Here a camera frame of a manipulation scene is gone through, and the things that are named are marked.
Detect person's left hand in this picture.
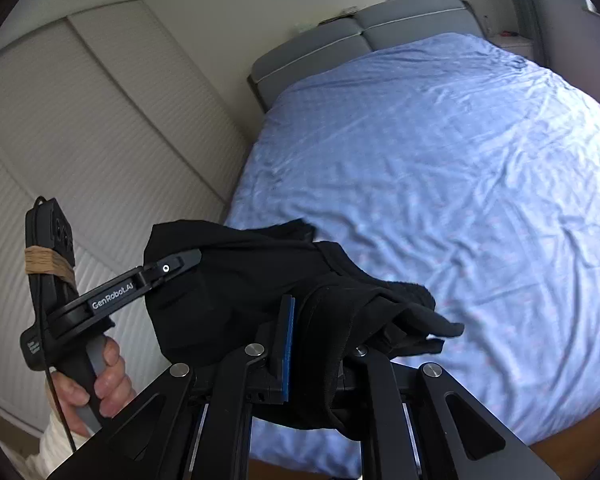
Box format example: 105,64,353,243
49,335,135,433

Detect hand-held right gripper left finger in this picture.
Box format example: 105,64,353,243
45,294,298,480

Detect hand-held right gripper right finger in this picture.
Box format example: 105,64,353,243
352,344,563,480

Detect bed with blue sheet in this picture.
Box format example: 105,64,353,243
224,32,600,466

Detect black pants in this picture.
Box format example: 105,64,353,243
144,217,466,443

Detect grey padded headboard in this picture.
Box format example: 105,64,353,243
247,0,486,113

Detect white nightstand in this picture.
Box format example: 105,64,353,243
497,30,536,61

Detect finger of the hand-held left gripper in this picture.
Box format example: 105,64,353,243
141,248,203,291

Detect person's white sleeved forearm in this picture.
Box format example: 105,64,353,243
15,407,93,480

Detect white sliding door wardrobe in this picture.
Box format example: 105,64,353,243
0,0,253,461

